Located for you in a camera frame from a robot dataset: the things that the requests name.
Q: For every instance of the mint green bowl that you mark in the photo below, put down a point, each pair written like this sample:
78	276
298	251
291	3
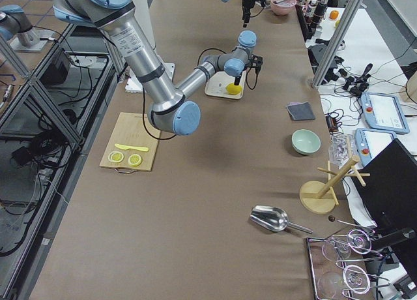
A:
305	142

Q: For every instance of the upper teach pendant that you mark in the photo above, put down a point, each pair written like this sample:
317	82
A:
384	112

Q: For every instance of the grey folded cloth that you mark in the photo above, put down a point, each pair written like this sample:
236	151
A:
300	111

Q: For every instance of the beige plastic tray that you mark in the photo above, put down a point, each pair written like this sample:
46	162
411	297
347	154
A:
216	86

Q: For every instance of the metal scoop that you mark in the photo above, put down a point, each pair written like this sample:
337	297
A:
274	219

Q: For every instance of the wooden mug tree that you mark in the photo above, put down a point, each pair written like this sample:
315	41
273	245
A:
320	198

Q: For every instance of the teach pendant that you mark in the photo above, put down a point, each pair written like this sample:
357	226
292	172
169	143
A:
384	112
370	142

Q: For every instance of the metal glass rack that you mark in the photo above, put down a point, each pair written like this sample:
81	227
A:
337	266

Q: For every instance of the right lemon slice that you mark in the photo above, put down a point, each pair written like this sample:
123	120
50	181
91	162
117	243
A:
135	160

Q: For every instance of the pink bowl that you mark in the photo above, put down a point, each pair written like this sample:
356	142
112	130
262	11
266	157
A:
282	7

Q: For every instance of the aluminium frame post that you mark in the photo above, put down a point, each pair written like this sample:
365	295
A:
339	34

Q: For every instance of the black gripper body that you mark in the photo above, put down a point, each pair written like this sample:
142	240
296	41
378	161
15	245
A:
237	77

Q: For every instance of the lower teach pendant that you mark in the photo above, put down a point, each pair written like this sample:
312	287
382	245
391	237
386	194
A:
370	142

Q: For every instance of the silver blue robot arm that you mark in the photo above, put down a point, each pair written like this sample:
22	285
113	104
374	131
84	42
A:
171	110

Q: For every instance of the yellow plastic knife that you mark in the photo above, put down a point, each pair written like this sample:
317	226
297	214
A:
131	147

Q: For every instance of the black monitor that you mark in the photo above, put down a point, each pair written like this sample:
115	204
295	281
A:
390	192

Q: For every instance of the lemon slice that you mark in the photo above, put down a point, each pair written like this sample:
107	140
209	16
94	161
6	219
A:
115	157
135	160

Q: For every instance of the left lemon slice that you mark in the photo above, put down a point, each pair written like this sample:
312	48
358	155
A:
115	157

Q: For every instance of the wooden cutting board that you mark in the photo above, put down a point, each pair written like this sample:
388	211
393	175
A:
132	129

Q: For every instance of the yellow lemon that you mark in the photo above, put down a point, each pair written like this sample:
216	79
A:
233	89

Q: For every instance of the orange fruit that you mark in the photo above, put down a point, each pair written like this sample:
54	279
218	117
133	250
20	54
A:
334	15

